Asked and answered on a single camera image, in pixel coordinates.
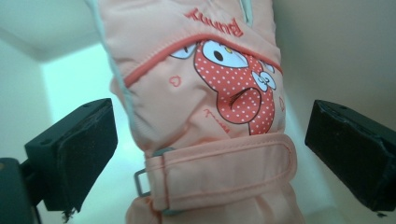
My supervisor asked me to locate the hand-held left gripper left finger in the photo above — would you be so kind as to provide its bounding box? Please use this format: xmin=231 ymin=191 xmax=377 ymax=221
xmin=23 ymin=97 xmax=119 ymax=222

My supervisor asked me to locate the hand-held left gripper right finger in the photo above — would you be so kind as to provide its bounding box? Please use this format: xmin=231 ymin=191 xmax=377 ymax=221
xmin=304 ymin=99 xmax=396 ymax=213

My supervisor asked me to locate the pink glove with cartoon print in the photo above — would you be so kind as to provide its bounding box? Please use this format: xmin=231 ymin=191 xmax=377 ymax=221
xmin=84 ymin=0 xmax=307 ymax=224

